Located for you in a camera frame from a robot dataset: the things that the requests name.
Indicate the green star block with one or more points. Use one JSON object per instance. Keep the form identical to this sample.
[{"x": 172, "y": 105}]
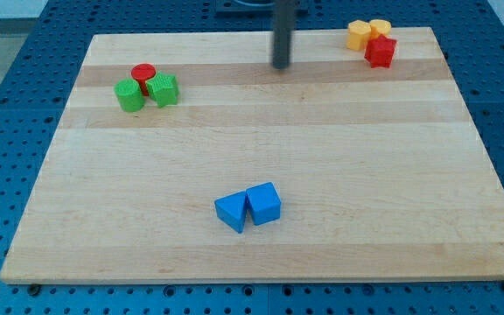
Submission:
[{"x": 163, "y": 89}]

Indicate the red star block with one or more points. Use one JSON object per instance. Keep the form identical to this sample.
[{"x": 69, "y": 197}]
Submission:
[{"x": 380, "y": 51}]

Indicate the blue cube block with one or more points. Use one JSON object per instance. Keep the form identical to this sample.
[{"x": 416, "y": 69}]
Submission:
[{"x": 264, "y": 203}]

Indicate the blue triangle block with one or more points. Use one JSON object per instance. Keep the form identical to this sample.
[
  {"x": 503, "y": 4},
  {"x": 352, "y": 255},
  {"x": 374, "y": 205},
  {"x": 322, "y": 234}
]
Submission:
[{"x": 232, "y": 210}]

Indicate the light wooden board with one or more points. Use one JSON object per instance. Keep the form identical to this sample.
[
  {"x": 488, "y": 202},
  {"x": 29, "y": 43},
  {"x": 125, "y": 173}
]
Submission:
[{"x": 381, "y": 172}]

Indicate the red cylinder block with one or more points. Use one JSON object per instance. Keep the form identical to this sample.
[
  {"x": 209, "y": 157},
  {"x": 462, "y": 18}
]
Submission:
[{"x": 141, "y": 73}]

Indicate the green cylinder block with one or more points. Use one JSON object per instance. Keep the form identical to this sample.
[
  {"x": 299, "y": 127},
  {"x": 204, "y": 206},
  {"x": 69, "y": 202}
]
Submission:
[{"x": 129, "y": 95}]

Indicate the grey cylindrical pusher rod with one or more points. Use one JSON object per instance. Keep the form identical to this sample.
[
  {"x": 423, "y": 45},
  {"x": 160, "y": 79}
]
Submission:
[{"x": 283, "y": 26}]

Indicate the yellow hexagon block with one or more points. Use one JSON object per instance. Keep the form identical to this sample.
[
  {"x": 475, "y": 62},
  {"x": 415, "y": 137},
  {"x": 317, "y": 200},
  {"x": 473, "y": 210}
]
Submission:
[{"x": 359, "y": 33}]

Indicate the yellow cylinder block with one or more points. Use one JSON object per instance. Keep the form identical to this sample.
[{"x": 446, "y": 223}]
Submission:
[{"x": 379, "y": 27}]

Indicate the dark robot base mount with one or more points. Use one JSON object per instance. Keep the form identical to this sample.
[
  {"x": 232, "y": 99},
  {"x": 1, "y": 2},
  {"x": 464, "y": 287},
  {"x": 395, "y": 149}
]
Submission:
[{"x": 232, "y": 8}]

